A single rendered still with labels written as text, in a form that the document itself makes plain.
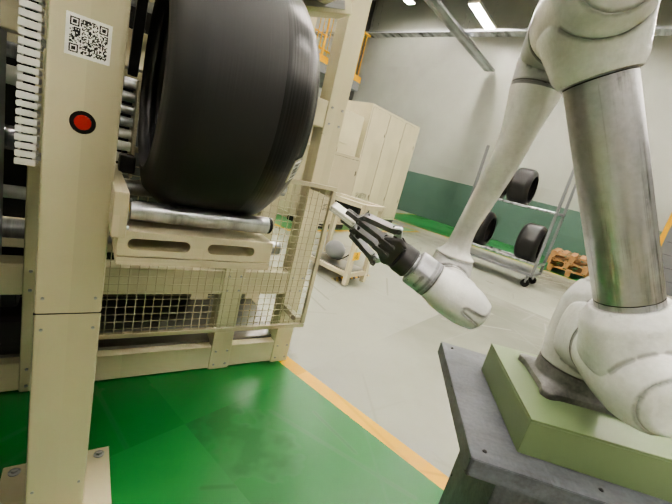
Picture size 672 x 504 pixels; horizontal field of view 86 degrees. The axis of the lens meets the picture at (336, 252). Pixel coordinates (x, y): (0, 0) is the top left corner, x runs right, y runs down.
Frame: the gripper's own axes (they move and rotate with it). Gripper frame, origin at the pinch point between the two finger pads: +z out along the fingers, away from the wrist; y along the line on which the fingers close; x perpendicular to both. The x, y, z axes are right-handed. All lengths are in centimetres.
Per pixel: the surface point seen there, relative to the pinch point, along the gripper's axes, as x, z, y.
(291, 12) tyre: 5.6, 33.4, -28.2
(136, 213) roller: -23.9, 35.7, 17.1
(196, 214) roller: -14.0, 27.9, 16.2
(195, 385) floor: 5, 12, 122
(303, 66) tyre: 0.9, 24.4, -22.1
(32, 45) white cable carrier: -24, 65, -3
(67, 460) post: -50, 20, 83
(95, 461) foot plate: -42, 18, 105
